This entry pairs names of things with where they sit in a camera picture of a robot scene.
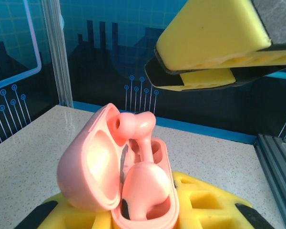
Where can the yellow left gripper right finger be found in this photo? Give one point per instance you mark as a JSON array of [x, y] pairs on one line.
[[205, 202]]

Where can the aluminium frame post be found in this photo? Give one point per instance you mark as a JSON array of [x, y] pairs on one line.
[[57, 47]]

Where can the pink earbud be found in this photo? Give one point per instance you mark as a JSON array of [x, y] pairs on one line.
[[145, 186], [143, 126]]

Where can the aluminium frame rail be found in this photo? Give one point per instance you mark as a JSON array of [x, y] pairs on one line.
[[276, 162]]

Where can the pink earbud charging case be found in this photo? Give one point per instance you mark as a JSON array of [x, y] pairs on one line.
[[85, 171]]

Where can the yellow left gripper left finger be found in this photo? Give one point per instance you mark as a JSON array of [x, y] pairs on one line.
[[62, 214]]

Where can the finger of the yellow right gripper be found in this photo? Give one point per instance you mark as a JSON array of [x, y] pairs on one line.
[[205, 81], [217, 31]]

